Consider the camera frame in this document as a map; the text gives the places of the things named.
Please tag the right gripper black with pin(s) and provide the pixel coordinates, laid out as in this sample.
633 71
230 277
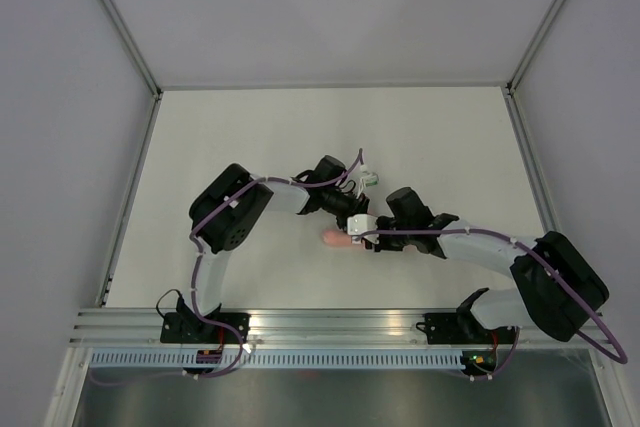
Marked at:
382 246

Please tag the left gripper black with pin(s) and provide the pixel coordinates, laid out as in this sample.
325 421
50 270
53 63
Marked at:
359 205

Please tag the pink cloth napkin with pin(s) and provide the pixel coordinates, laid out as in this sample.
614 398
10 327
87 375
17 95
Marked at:
338 239

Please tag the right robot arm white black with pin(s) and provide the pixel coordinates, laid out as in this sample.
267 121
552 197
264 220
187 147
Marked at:
555 289

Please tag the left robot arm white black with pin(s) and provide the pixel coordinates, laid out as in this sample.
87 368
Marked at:
223 216

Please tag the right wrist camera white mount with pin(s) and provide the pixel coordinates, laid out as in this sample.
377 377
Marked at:
362 227

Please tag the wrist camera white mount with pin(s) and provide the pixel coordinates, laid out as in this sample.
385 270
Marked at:
367 178
362 227

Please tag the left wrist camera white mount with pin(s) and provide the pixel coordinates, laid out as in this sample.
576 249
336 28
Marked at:
367 178

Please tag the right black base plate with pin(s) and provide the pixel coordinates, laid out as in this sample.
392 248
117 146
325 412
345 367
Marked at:
450 328

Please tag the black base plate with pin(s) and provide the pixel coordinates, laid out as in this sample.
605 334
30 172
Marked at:
450 328
176 330

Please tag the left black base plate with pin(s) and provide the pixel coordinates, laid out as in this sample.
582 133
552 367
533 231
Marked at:
176 330

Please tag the aluminium mounting rail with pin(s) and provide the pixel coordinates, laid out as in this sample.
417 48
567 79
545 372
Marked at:
272 329

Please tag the white slotted cable duct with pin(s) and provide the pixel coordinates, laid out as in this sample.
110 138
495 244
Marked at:
283 359

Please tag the right aluminium frame post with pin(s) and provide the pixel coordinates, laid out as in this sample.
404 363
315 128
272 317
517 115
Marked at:
540 35

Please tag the aluminium frame post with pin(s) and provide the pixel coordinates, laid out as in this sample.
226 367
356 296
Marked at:
131 49
540 35

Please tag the left aluminium frame post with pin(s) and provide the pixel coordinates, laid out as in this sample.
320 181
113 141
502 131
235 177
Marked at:
131 49

